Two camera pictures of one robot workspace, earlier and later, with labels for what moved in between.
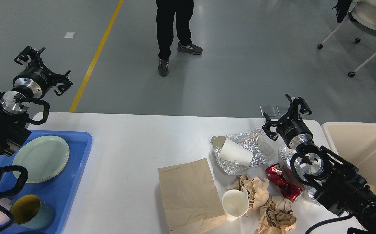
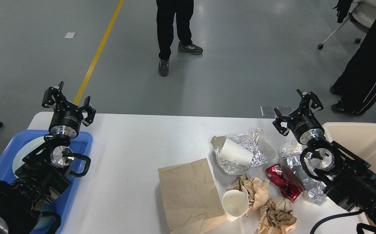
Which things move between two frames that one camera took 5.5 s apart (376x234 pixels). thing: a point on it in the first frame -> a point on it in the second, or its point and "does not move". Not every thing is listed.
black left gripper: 36,77 -> 67,117
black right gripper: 291,127 -> 301,121
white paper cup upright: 235,203 does not move
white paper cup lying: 231,150 does not move
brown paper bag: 192,202 does not move
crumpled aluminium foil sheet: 254,141 does not move
